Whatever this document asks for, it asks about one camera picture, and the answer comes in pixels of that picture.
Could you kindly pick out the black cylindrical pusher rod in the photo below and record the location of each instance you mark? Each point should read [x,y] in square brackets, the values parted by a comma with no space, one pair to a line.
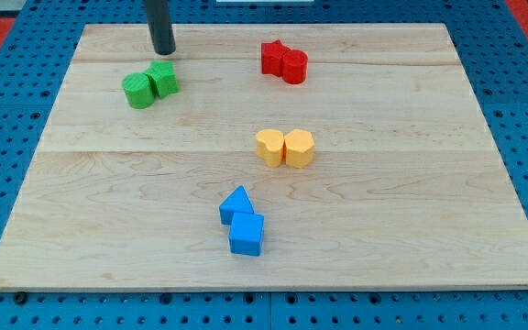
[160,26]

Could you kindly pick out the green star block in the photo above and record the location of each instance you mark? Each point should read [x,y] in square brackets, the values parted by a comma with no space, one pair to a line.
[162,78]

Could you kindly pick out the green circle block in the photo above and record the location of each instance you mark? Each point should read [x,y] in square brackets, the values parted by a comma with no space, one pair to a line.
[138,90]

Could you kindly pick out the red star block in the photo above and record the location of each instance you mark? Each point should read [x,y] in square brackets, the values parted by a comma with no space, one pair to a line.
[271,55]

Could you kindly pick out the red circle block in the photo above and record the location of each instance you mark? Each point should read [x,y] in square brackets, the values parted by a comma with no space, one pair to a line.
[294,66]

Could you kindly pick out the yellow heart block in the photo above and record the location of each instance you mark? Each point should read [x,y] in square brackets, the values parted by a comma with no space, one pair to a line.
[270,146]

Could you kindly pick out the yellow hexagon block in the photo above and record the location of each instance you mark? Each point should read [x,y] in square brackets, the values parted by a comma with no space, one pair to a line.
[299,148]

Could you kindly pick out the blue triangle block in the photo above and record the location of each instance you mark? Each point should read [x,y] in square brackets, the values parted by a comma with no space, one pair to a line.
[236,202]

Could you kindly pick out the light wooden board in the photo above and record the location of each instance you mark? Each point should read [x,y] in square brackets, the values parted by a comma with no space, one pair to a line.
[406,191]

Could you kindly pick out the blue cube block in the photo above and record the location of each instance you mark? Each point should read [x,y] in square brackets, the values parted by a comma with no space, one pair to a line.
[246,234]

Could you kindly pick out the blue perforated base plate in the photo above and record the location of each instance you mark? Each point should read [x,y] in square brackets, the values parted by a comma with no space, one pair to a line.
[491,38]

